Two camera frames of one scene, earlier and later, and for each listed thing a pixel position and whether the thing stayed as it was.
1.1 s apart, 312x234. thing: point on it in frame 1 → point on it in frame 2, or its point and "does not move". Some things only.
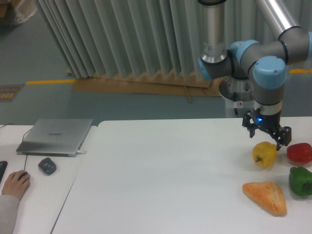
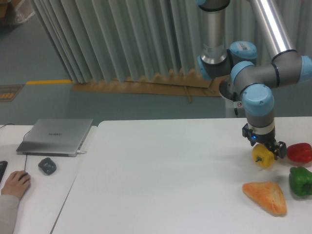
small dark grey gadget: (47, 165) does not move
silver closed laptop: (59, 137) does not move
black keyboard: (3, 165) does not move
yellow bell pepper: (264, 154) does not move
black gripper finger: (285, 138) → (282, 151)
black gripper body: (253, 118) → (268, 140)
